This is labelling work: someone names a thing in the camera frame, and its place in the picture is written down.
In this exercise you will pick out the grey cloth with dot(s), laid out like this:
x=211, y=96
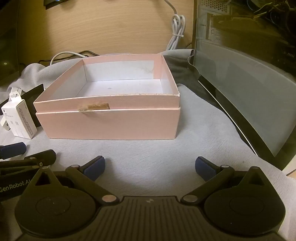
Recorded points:
x=143, y=157

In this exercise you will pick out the pink cardboard box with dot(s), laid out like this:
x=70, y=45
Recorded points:
x=115, y=122

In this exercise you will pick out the black power strip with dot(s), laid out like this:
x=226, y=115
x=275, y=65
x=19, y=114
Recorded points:
x=49, y=3

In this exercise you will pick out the glass-sided computer case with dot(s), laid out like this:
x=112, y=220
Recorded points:
x=242, y=69

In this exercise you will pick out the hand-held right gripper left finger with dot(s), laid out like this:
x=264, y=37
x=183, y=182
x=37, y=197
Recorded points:
x=94, y=168

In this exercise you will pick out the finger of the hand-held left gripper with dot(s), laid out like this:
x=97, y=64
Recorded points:
x=13, y=150
x=44, y=156

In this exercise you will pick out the black monitor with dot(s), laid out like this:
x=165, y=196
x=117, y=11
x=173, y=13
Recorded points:
x=7, y=46

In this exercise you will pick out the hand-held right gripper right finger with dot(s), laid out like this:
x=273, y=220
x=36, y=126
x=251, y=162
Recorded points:
x=204, y=168

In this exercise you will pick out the white printed carton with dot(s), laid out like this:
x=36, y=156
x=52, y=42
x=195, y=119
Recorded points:
x=20, y=120

